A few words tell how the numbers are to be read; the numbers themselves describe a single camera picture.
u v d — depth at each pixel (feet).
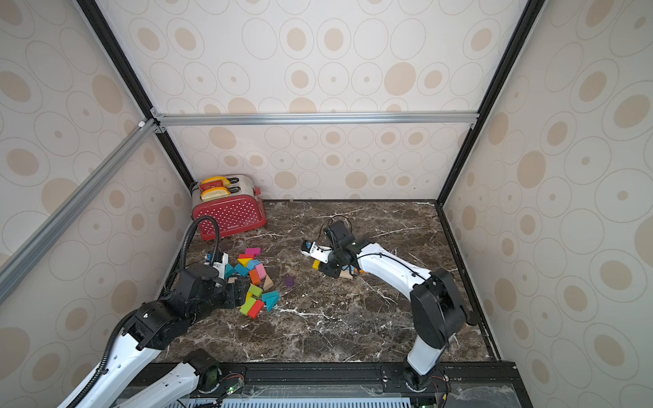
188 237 3.49
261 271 3.11
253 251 3.36
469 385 2.40
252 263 3.19
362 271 1.98
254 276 3.10
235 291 2.08
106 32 2.34
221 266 2.08
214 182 3.17
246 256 3.27
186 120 3.01
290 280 3.11
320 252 2.49
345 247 2.13
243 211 3.29
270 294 2.96
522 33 2.34
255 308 2.80
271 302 2.86
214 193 3.10
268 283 3.00
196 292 1.69
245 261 3.16
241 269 3.19
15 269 1.66
